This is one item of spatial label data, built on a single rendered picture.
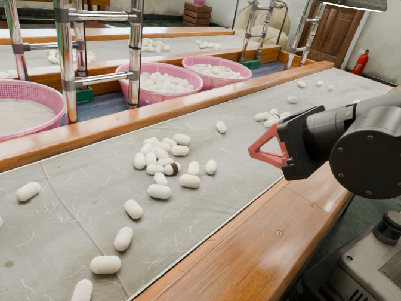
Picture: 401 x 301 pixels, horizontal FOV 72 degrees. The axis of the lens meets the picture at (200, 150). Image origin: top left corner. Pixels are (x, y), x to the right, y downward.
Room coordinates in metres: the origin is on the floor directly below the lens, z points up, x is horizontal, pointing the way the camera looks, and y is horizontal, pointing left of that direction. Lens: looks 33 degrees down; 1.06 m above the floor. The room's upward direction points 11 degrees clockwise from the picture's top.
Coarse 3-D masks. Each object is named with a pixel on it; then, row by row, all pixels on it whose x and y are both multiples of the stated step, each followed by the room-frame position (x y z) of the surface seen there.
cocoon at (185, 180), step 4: (184, 176) 0.38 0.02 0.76; (188, 176) 0.38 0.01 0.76; (192, 176) 0.38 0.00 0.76; (196, 176) 0.38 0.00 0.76; (180, 180) 0.37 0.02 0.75; (184, 180) 0.37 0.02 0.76; (188, 180) 0.37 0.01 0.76; (192, 180) 0.37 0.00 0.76; (196, 180) 0.37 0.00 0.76; (180, 184) 0.37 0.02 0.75; (184, 184) 0.37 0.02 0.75; (188, 184) 0.37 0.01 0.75; (192, 184) 0.37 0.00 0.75; (196, 184) 0.37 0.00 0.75
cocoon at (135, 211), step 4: (128, 200) 0.30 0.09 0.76; (132, 200) 0.30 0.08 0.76; (128, 204) 0.29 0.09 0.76; (132, 204) 0.29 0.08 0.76; (136, 204) 0.29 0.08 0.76; (128, 208) 0.28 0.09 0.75; (132, 208) 0.28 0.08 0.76; (136, 208) 0.28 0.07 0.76; (140, 208) 0.29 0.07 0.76; (128, 212) 0.28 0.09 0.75; (132, 212) 0.28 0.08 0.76; (136, 212) 0.28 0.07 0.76; (140, 212) 0.28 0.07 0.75; (132, 216) 0.28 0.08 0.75; (136, 216) 0.28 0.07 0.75; (140, 216) 0.28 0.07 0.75
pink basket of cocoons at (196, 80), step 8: (128, 64) 0.88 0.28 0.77; (144, 64) 0.93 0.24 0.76; (152, 64) 0.94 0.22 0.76; (160, 64) 0.95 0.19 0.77; (168, 64) 0.96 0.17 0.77; (152, 72) 0.93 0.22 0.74; (160, 72) 0.94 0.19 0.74; (184, 72) 0.94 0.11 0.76; (192, 72) 0.92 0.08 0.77; (120, 80) 0.73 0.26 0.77; (192, 80) 0.91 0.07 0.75; (200, 80) 0.86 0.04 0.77; (200, 88) 0.80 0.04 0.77; (144, 96) 0.71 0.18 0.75; (152, 96) 0.70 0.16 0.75; (160, 96) 0.70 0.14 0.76; (168, 96) 0.71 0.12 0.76; (176, 96) 0.72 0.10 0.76; (144, 104) 0.72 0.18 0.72
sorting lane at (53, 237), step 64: (192, 128) 0.59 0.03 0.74; (256, 128) 0.66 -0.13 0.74; (0, 192) 0.28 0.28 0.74; (64, 192) 0.31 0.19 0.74; (128, 192) 0.33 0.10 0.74; (192, 192) 0.36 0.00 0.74; (256, 192) 0.40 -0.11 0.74; (0, 256) 0.19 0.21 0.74; (64, 256) 0.20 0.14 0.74; (128, 256) 0.22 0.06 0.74
